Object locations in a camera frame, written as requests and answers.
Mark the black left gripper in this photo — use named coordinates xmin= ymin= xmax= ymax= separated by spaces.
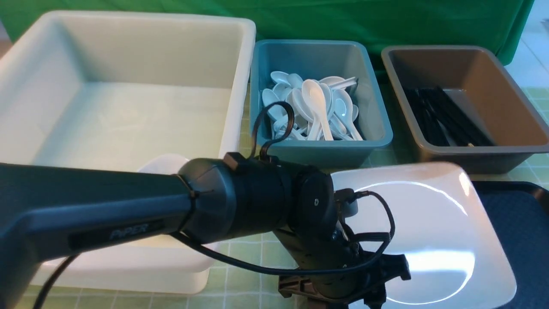
xmin=274 ymin=227 xmax=411 ymax=309

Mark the large white square plate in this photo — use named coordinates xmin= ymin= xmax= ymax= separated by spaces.
xmin=332 ymin=162 xmax=516 ymax=309

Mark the white small bowl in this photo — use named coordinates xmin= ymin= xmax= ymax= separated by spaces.
xmin=137 ymin=153 xmax=189 ymax=175

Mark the white soup spoon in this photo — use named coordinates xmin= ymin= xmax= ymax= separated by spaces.
xmin=262 ymin=89 xmax=287 ymax=121
xmin=333 ymin=89 xmax=363 ymax=141
xmin=302 ymin=79 xmax=333 ymax=141

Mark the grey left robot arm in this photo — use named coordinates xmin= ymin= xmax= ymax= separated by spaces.
xmin=1 ymin=153 xmax=411 ymax=309

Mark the green backdrop cloth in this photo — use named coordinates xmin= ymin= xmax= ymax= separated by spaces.
xmin=0 ymin=0 xmax=534 ymax=70

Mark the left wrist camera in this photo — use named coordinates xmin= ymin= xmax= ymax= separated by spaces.
xmin=334 ymin=188 xmax=358 ymax=218

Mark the bundle of black chopsticks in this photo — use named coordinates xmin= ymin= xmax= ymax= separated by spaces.
xmin=404 ymin=86 xmax=495 ymax=147

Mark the teal plastic bin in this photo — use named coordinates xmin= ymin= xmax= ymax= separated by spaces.
xmin=250 ymin=39 xmax=393 ymax=169

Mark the black serving tray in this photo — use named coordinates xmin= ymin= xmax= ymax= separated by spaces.
xmin=473 ymin=181 xmax=549 ymax=309

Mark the brown plastic bin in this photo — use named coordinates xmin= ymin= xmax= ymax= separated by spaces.
xmin=382 ymin=45 xmax=548 ymax=174

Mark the black left camera cable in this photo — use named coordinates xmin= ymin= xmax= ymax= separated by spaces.
xmin=32 ymin=101 xmax=396 ymax=309

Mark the large white plastic tub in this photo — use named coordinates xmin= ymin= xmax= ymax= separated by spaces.
xmin=0 ymin=11 xmax=256 ymax=294

